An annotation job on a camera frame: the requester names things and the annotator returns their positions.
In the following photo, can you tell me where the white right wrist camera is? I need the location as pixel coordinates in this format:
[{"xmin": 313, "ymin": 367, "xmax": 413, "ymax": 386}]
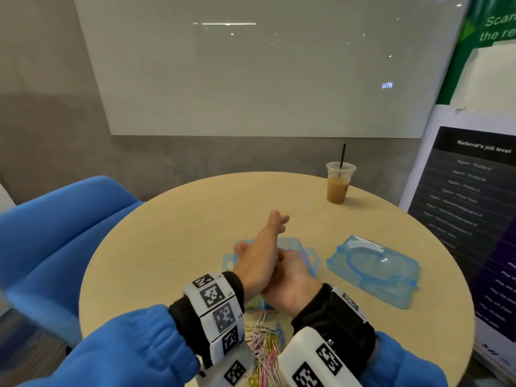
[{"xmin": 278, "ymin": 326, "xmax": 364, "ymax": 387}]

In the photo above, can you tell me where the standing poster banner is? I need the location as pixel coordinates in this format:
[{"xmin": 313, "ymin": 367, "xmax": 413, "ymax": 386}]
[{"xmin": 399, "ymin": 0, "xmax": 516, "ymax": 376}]

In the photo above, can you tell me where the wrist marker band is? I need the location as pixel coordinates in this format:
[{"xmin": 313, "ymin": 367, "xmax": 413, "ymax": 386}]
[
  {"xmin": 184, "ymin": 273, "xmax": 245, "ymax": 366},
  {"xmin": 334, "ymin": 288, "xmax": 370, "ymax": 323}
]

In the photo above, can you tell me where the blue upholstered chair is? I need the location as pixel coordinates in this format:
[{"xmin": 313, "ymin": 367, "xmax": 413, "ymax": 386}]
[{"xmin": 0, "ymin": 175, "xmax": 145, "ymax": 347}]

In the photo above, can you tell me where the round wooden table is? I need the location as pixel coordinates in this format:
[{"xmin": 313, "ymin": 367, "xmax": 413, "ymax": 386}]
[{"xmin": 78, "ymin": 171, "xmax": 477, "ymax": 387}]

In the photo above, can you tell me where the pile of coloured paper clips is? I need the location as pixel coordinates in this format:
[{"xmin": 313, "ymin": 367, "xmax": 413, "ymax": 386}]
[{"xmin": 244, "ymin": 310, "xmax": 287, "ymax": 387}]

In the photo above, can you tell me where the blue transparent box lid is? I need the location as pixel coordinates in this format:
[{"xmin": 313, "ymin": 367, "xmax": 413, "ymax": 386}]
[{"xmin": 326, "ymin": 234, "xmax": 421, "ymax": 310}]

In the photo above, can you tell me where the person's left hand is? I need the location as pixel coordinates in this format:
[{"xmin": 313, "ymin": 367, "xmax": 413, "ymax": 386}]
[{"xmin": 232, "ymin": 209, "xmax": 290, "ymax": 305}]

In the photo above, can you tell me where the iced coffee plastic cup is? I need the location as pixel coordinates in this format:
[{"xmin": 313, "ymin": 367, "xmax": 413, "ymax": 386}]
[{"xmin": 326, "ymin": 162, "xmax": 357, "ymax": 205}]

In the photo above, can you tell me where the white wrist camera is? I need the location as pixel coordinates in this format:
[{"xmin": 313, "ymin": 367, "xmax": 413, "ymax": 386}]
[
  {"xmin": 197, "ymin": 342, "xmax": 257, "ymax": 387},
  {"xmin": 278, "ymin": 326, "xmax": 364, "ymax": 387}
]

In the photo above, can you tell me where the person's left forearm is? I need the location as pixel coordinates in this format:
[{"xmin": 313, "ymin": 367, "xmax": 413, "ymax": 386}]
[{"xmin": 16, "ymin": 271, "xmax": 245, "ymax": 387}]

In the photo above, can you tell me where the left wrist marker band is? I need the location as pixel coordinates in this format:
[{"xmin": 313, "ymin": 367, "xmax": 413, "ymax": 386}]
[{"xmin": 184, "ymin": 273, "xmax": 245, "ymax": 366}]

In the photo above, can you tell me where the person's right hand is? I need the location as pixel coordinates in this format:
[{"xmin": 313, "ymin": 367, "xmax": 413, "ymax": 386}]
[{"xmin": 234, "ymin": 241, "xmax": 324, "ymax": 318}]

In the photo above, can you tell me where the right wrist marker band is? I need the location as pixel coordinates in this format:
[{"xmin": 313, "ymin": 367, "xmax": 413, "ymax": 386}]
[{"xmin": 334, "ymin": 288, "xmax": 370, "ymax": 323}]

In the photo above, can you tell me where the blue compartment organizer box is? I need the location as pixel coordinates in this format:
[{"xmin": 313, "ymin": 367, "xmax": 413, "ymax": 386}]
[{"xmin": 221, "ymin": 236, "xmax": 322, "ymax": 311}]

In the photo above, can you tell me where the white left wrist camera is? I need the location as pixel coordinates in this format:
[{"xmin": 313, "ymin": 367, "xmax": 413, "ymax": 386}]
[{"xmin": 197, "ymin": 342, "xmax": 257, "ymax": 387}]

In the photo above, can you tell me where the white wall board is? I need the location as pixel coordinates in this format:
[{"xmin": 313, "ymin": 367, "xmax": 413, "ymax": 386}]
[{"xmin": 73, "ymin": 0, "xmax": 472, "ymax": 139}]

